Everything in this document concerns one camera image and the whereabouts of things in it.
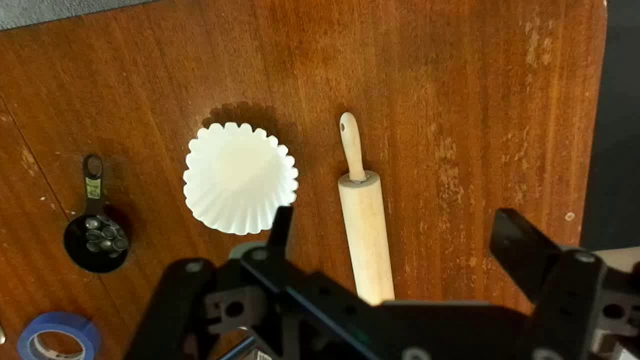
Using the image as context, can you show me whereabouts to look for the wooden rolling pin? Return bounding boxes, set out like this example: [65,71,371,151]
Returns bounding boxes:
[337,110,399,308]

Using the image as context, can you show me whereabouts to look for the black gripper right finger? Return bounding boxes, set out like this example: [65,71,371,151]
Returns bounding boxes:
[490,207,608,360]

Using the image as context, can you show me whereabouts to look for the white paper cupcake holder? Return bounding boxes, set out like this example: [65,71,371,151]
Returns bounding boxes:
[183,120,300,238]

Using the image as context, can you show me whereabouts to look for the blue tape roll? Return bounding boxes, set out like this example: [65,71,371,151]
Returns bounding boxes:
[16,310,104,360]

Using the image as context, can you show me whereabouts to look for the grey small pieces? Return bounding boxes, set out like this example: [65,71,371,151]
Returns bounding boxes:
[82,214,130,255]

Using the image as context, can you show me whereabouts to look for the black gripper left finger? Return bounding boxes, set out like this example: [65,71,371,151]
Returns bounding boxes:
[125,205,373,360]

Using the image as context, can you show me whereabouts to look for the black measuring cup pot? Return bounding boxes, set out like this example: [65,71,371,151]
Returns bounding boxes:
[62,151,132,275]

